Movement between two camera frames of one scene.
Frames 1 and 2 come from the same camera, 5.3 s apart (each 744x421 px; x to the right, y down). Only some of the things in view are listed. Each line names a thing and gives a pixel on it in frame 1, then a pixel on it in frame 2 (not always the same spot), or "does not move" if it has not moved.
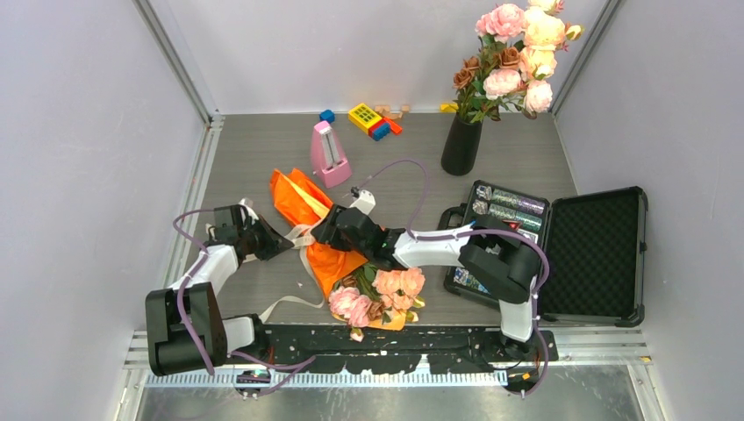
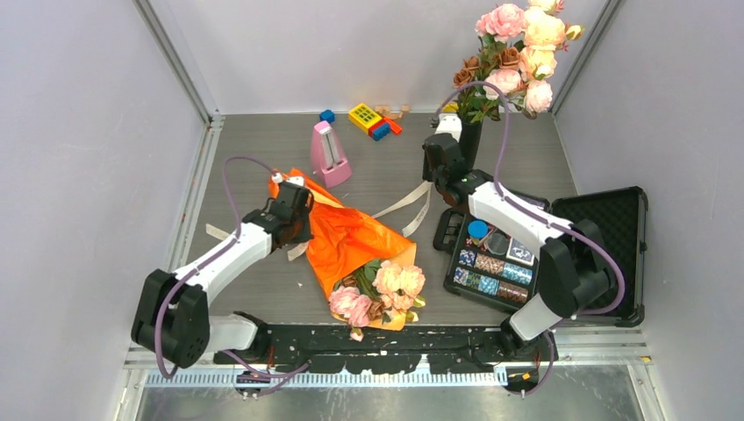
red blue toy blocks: [382, 127] does not move
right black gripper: [323, 232] -> [426, 174]
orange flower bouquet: [359, 296] does not move
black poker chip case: [594, 252] does not move
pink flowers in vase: [518, 49] does not move
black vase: [461, 146] does not move
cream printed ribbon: [299, 239] -> [425, 191]
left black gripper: [275, 243] -> [304, 233]
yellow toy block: [362, 117] does not move
